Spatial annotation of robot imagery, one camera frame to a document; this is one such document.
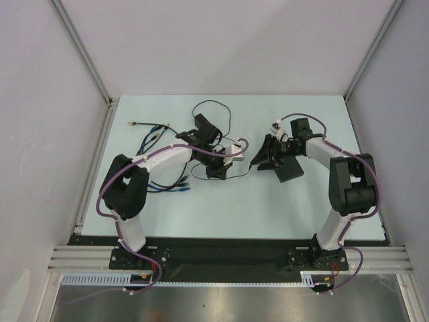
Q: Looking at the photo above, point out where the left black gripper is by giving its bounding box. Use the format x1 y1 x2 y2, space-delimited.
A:
196 148 233 180

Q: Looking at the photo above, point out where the black network switch box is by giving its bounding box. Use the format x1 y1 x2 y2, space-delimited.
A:
274 156 304 183

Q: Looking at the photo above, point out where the blue ethernet cable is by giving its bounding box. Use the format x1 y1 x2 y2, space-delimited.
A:
135 125 192 195

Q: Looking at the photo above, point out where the black power adapter cable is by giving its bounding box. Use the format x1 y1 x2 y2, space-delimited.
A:
189 99 255 180

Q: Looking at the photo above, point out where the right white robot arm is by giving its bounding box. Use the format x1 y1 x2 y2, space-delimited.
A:
250 113 381 270

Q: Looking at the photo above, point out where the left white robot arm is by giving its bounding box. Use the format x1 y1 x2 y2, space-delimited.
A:
96 132 249 268

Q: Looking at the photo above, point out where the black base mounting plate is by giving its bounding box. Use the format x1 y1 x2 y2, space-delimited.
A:
68 235 388 284

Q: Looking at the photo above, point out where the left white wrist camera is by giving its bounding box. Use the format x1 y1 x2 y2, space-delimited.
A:
223 138 249 165

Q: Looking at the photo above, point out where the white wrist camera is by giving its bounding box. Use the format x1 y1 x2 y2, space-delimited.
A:
223 138 249 165
270 119 289 142

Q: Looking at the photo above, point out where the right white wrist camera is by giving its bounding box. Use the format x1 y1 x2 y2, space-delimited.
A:
270 119 289 142

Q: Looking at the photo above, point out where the aluminium frame rail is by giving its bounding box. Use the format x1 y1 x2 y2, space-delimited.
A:
48 246 413 274

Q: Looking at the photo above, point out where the white slotted cable duct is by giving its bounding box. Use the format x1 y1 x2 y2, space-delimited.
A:
62 272 155 286

